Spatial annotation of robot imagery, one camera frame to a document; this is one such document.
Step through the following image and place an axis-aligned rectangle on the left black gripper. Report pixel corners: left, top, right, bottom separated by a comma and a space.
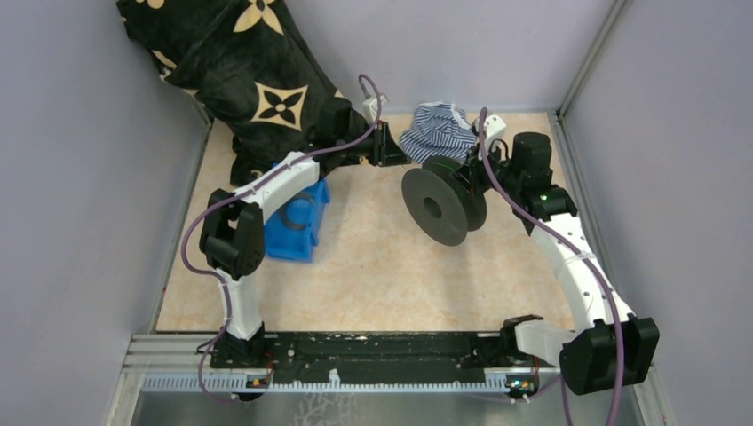
336, 118, 411, 167

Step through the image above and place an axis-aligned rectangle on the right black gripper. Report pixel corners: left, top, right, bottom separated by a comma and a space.
450, 139, 522, 197

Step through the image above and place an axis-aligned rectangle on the thin green wire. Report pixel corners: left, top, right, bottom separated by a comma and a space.
438, 158, 475, 195

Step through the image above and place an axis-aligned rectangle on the black cable spool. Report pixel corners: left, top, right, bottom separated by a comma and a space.
401, 155, 487, 247

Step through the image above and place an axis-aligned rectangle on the blue plastic bin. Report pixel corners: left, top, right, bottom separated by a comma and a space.
265, 179, 330, 263

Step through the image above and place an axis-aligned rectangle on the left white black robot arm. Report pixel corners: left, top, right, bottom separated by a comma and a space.
182, 93, 396, 367

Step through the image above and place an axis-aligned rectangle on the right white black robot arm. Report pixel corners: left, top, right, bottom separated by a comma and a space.
467, 132, 660, 395

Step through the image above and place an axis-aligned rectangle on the blue white striped cloth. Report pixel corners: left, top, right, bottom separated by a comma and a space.
399, 102, 476, 163

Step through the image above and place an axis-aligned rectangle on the black beige floral blanket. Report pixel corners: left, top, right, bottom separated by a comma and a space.
116, 0, 345, 186

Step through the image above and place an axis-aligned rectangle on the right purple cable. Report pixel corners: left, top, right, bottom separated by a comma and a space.
476, 106, 626, 426

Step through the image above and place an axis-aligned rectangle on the purple cable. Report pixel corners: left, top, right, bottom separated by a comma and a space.
178, 73, 384, 406
476, 106, 626, 426

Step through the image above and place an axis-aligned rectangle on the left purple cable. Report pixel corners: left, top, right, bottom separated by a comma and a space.
178, 73, 384, 406

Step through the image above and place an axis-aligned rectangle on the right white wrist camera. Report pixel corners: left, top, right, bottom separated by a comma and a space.
472, 114, 507, 151

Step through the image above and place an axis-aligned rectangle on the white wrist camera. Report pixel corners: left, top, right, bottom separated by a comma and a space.
361, 95, 388, 124
472, 114, 507, 151

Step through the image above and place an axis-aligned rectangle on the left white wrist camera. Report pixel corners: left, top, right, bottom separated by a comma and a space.
361, 95, 388, 124

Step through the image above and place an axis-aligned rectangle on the aluminium frame rail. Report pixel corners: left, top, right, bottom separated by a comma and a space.
122, 333, 215, 374

